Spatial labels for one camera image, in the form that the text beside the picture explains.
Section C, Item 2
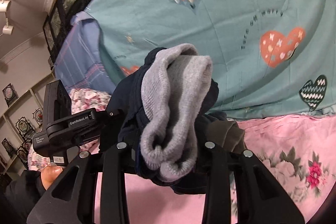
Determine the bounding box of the red floral rolled quilt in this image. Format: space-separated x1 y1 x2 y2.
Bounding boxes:
28 81 112 171

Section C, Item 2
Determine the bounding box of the left hand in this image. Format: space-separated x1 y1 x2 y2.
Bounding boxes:
41 163 64 190

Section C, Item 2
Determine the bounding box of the white ceiling spotlight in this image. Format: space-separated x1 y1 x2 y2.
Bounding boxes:
0 0 11 13
2 17 14 35

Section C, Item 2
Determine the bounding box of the blue plaid pillow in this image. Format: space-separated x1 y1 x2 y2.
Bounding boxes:
54 11 116 94

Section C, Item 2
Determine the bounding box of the teal heart pattern sheet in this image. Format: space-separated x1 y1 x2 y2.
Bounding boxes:
87 0 335 119

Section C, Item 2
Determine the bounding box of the pink floral bed sheet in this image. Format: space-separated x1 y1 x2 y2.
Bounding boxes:
125 115 335 223

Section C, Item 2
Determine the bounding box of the brown folded garment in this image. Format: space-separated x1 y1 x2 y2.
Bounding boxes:
206 120 247 154

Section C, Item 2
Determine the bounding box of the white display shelf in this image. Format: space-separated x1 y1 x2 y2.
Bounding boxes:
1 73 55 180

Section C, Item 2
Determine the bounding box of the black pants grey waistband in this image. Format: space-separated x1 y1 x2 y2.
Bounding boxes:
99 43 219 194

